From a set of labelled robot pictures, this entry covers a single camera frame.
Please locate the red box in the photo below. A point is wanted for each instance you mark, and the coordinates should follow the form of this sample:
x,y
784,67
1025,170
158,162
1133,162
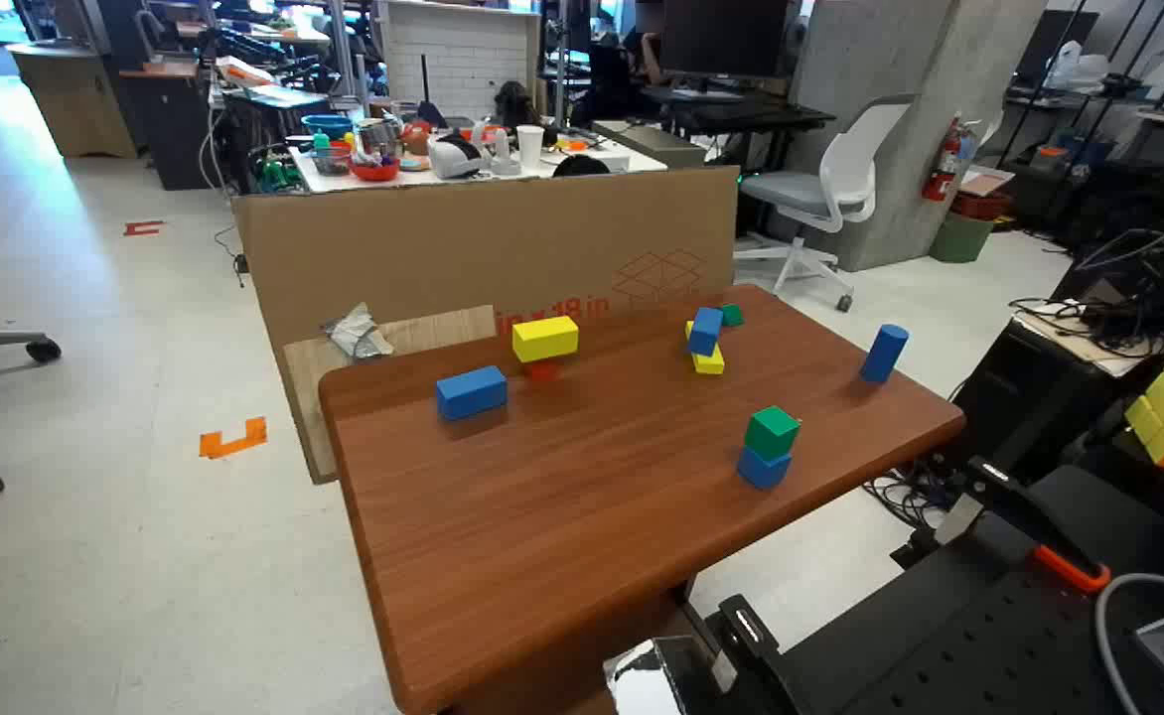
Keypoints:
x,y
988,194

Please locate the black bar with orange grip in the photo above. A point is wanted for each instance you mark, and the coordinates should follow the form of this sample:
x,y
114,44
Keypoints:
x,y
1040,537

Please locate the white paper cup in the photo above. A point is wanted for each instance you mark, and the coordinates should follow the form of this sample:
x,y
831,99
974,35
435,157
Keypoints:
x,y
532,145

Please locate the red bowl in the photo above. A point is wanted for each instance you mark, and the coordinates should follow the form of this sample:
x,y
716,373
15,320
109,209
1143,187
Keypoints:
x,y
374,170

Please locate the white office chair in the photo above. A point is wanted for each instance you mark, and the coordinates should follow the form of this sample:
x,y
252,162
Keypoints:
x,y
824,194

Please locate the blue rectangular block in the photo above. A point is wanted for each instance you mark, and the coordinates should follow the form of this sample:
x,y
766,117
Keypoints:
x,y
469,395

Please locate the green bin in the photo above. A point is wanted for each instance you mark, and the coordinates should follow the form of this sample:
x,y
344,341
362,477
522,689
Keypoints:
x,y
958,238

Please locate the black monitor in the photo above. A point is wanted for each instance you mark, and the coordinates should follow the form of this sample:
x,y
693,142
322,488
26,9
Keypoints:
x,y
724,35

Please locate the green cube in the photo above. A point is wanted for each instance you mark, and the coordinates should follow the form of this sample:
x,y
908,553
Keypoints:
x,y
771,432

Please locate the large yellow block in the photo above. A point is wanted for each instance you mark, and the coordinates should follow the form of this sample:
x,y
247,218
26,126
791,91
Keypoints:
x,y
546,341

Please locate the red fire extinguisher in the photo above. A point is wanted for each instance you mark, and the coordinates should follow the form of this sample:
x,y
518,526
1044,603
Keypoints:
x,y
943,162

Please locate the small red block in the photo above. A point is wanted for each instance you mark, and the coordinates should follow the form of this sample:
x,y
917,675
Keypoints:
x,y
543,373

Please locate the large cardboard panel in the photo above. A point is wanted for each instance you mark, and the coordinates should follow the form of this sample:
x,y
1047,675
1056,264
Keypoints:
x,y
475,252

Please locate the white side table with papers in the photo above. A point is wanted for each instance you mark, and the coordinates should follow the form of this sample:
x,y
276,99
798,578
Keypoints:
x,y
1084,341

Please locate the small blue block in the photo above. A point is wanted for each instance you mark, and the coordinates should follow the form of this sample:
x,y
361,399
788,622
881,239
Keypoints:
x,y
704,328

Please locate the seated person in dark clothes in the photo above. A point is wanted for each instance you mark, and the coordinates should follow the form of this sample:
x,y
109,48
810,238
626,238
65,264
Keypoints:
x,y
622,67

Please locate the flat yellow block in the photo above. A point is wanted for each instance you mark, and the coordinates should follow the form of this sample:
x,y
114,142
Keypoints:
x,y
708,362

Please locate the white cluttered table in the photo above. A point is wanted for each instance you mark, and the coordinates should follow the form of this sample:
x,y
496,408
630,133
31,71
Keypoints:
x,y
475,165

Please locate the crumpled gray cloth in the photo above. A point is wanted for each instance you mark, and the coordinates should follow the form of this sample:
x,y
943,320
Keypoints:
x,y
361,334

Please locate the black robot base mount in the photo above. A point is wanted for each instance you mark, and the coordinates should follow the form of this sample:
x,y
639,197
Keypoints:
x,y
721,656

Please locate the blue cylinder block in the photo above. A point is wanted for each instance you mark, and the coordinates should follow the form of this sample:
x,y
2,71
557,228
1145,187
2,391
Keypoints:
x,y
884,352

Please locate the wooden cabinet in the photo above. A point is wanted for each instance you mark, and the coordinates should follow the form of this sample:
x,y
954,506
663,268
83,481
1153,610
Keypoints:
x,y
73,103

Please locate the blue cube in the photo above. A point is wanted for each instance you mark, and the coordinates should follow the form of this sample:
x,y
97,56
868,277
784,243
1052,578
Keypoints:
x,y
762,467

